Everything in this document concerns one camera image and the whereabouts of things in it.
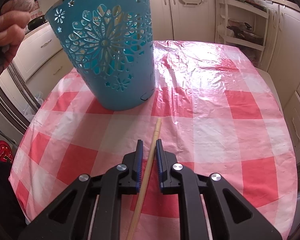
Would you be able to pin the person's left hand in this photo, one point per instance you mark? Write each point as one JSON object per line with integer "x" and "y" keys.
{"x": 7, "y": 27}

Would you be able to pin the red floral bag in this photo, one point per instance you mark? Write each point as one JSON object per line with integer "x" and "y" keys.
{"x": 1, "y": 152}

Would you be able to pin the blue plastic basket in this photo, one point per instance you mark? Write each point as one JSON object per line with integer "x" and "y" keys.
{"x": 110, "y": 80}

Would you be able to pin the black wok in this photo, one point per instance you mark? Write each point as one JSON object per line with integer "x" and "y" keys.
{"x": 36, "y": 21}

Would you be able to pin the steel pot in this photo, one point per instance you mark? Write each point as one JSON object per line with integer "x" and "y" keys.
{"x": 247, "y": 33}

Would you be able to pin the wooden chopstick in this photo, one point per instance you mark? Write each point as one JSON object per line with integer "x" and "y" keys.
{"x": 153, "y": 142}

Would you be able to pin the red checkered plastic tablecloth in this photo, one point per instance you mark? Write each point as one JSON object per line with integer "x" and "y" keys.
{"x": 202, "y": 105}

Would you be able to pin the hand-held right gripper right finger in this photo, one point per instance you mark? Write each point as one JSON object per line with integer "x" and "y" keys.
{"x": 160, "y": 165}

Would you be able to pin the white storage trolley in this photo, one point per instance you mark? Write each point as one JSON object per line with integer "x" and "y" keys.
{"x": 223, "y": 17}

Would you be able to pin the person's black clothing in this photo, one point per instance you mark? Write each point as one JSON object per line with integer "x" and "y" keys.
{"x": 2, "y": 192}

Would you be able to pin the white plastic bag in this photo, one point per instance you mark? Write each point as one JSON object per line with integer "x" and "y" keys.
{"x": 33, "y": 105}

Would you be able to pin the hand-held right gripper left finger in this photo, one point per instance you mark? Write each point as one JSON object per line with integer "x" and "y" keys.
{"x": 139, "y": 165}

